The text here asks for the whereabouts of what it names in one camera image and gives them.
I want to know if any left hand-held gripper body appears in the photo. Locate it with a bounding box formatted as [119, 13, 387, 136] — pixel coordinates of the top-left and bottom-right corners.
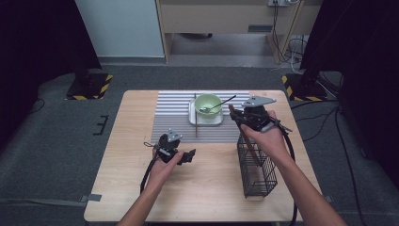
[152, 127, 189, 164]

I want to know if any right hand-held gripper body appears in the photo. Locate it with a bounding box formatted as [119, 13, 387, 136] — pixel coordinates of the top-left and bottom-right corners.
[241, 95, 295, 134]

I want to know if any brown wooden chopstick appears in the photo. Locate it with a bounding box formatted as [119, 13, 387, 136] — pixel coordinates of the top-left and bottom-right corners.
[228, 104, 263, 167]
[193, 92, 199, 138]

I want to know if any black wire mesh basket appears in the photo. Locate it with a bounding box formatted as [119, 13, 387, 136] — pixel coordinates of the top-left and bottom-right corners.
[236, 133, 279, 199]

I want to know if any person's left hand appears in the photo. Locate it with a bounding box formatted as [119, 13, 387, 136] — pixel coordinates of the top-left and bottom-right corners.
[147, 150, 186, 190]

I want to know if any person's right hand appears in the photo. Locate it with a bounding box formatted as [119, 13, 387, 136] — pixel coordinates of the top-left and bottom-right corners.
[239, 109, 292, 159]

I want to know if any grey striped placemat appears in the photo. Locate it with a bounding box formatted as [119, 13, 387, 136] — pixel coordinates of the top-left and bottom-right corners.
[150, 90, 252, 145]

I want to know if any pale green bowl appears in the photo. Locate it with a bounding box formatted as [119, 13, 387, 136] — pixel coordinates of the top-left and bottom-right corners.
[193, 93, 224, 121]

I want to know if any white square plate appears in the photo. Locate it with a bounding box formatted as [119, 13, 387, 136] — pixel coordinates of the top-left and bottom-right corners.
[187, 99, 225, 126]

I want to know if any hazard-striped black stand base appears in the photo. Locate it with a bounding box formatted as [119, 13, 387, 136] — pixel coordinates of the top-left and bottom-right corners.
[65, 73, 114, 102]
[280, 73, 328, 103]

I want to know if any light wooden desk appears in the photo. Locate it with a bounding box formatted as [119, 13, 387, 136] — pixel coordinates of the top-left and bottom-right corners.
[154, 0, 324, 65]

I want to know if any grey power strip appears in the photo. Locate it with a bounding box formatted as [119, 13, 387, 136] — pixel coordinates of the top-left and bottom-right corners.
[267, 0, 291, 8]

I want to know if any black curtain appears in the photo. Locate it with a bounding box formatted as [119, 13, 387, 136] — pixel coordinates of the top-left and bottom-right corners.
[299, 0, 399, 183]
[0, 0, 103, 149]

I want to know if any black-handled metal spoon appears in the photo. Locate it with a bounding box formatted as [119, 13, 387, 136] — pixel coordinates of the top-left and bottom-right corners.
[199, 94, 237, 114]

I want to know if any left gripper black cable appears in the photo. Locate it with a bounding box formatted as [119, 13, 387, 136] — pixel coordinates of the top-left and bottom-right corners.
[139, 156, 159, 195]

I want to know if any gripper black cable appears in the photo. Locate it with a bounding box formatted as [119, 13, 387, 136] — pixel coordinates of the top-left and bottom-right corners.
[139, 156, 159, 195]
[272, 119, 299, 226]

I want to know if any white cable bundle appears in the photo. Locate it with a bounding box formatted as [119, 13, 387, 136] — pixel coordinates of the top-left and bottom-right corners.
[288, 33, 308, 75]

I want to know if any black hanging power cable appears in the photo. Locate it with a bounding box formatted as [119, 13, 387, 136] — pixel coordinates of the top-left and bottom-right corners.
[271, 1, 291, 64]

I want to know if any long black floor cable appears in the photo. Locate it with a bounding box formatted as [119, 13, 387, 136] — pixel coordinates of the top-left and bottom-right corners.
[290, 98, 368, 226]

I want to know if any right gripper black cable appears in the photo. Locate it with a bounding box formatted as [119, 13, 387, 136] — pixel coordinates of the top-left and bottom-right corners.
[272, 119, 299, 226]

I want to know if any short black floor cable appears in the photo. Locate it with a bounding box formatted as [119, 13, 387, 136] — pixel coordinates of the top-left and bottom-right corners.
[28, 97, 46, 115]

